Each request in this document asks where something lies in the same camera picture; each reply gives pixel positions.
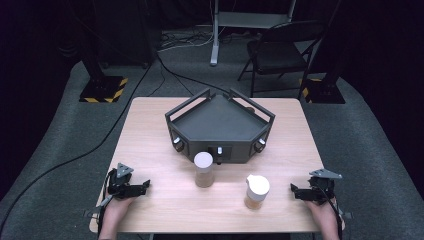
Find spice jar with spouted lid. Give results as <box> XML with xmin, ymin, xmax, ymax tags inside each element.
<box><xmin>244</xmin><ymin>174</ymin><xmax>271</xmax><ymax>210</ymax></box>

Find person's left hand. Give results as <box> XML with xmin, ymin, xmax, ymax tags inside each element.
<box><xmin>101</xmin><ymin>197</ymin><xmax>136</xmax><ymax>231</ymax></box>

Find bundle of floor cables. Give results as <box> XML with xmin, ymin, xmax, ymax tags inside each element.
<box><xmin>159</xmin><ymin>30</ymin><xmax>216</xmax><ymax>53</ymax></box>

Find hand-held gripper cable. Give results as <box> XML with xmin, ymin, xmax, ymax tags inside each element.
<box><xmin>96</xmin><ymin>169</ymin><xmax>116</xmax><ymax>238</ymax></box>
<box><xmin>318</xmin><ymin>186</ymin><xmax>345</xmax><ymax>240</ymax></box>

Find left hand-held gripper cable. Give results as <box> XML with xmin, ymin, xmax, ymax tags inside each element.
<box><xmin>96</xmin><ymin>169</ymin><xmax>116</xmax><ymax>238</ymax></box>

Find black stand with striped base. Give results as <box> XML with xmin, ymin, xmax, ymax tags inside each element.
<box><xmin>78</xmin><ymin>19</ymin><xmax>129</xmax><ymax>104</ymax></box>
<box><xmin>298</xmin><ymin>0</ymin><xmax>346</xmax><ymax>105</ymax></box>

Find long black floor cable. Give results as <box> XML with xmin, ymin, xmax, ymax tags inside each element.
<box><xmin>0</xmin><ymin>61</ymin><xmax>155</xmax><ymax>231</ymax></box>

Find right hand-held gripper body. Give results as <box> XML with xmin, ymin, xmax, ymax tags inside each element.
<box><xmin>308</xmin><ymin>168</ymin><xmax>343</xmax><ymax>205</ymax></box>

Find person's right hand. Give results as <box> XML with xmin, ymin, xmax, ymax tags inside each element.
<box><xmin>306</xmin><ymin>197</ymin><xmax>340</xmax><ymax>231</ymax></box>

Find dark cabinet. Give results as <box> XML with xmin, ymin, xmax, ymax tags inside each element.
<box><xmin>94</xmin><ymin>0</ymin><xmax>163</xmax><ymax>67</ymax></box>

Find white desk frame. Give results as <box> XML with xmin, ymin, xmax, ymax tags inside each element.
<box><xmin>209</xmin><ymin>0</ymin><xmax>298</xmax><ymax>67</ymax></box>

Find right hand-held gripper cable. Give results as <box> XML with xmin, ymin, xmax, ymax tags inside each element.
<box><xmin>318</xmin><ymin>186</ymin><xmax>345</xmax><ymax>240</ymax></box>

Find black corner rack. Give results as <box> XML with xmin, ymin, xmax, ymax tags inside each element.
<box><xmin>164</xmin><ymin>87</ymin><xmax>276</xmax><ymax>165</ymax></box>

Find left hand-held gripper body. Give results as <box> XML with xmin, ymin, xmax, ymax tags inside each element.
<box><xmin>106</xmin><ymin>162</ymin><xmax>138</xmax><ymax>201</ymax></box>

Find black folding chair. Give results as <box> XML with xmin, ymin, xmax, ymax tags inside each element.
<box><xmin>237</xmin><ymin>20</ymin><xmax>326</xmax><ymax>99</ymax></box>

